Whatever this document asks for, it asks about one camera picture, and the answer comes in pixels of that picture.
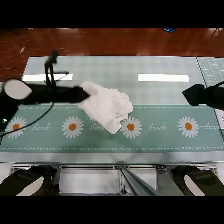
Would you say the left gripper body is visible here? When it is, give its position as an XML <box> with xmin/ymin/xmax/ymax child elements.
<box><xmin>54</xmin><ymin>84</ymin><xmax>91</xmax><ymax>105</ymax></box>

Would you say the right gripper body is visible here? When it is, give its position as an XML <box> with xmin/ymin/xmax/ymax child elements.
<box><xmin>181</xmin><ymin>83</ymin><xmax>207</xmax><ymax>107</ymax></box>

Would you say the white garment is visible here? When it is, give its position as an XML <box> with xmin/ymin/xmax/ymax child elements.
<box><xmin>77</xmin><ymin>80</ymin><xmax>134</xmax><ymax>135</ymax></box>

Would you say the black cable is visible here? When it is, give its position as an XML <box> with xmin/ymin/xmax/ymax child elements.
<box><xmin>0</xmin><ymin>99</ymin><xmax>56</xmax><ymax>138</ymax></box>

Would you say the silver frame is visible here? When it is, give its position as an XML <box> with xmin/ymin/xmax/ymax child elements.
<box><xmin>0</xmin><ymin>161</ymin><xmax>224</xmax><ymax>197</ymax></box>

